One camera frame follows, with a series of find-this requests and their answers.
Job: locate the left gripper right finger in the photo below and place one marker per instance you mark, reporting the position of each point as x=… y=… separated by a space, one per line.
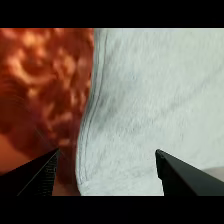
x=186 y=178

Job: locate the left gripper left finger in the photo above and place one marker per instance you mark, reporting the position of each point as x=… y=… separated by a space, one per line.
x=36 y=178

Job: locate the light grey garment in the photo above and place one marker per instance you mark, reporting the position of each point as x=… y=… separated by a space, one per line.
x=146 y=100

